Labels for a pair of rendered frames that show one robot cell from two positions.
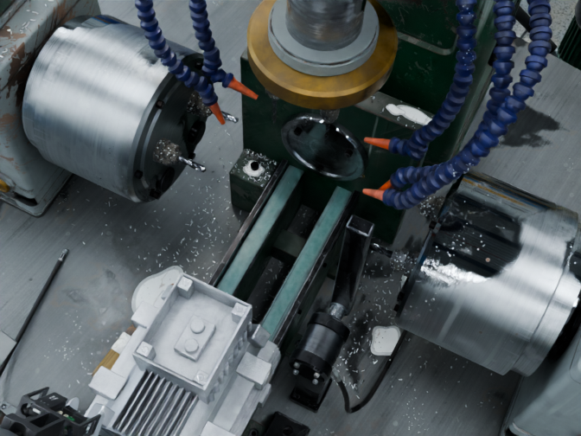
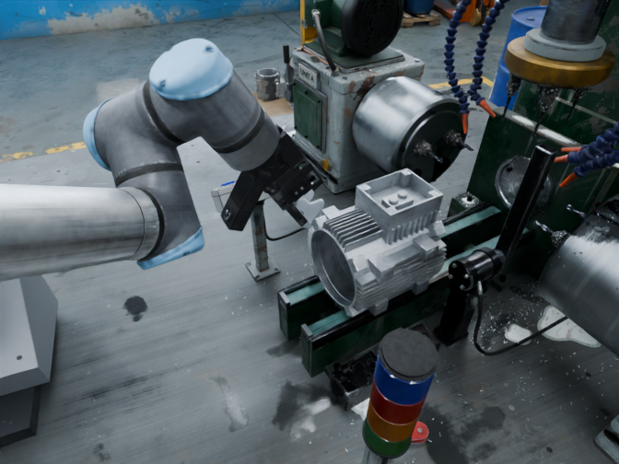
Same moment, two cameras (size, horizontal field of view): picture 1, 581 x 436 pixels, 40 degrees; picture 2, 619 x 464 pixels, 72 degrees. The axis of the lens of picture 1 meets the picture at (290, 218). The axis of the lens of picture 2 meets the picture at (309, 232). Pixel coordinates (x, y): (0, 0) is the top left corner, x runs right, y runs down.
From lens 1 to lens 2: 55 cm
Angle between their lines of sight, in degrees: 30
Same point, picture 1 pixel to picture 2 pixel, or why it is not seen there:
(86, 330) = not seen: hidden behind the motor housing
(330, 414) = (458, 354)
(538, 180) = not seen: outside the picture
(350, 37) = (583, 37)
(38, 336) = (303, 238)
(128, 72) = (423, 93)
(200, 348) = (398, 204)
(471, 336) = (607, 292)
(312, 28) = (559, 20)
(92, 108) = (394, 105)
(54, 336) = not seen: hidden behind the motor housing
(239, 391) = (409, 251)
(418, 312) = (564, 263)
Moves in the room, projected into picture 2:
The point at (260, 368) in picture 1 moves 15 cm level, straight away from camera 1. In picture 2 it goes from (430, 244) to (456, 201)
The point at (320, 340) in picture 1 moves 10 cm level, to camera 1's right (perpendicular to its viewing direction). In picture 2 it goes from (478, 258) to (534, 282)
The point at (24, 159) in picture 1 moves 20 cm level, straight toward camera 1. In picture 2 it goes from (344, 147) to (344, 188)
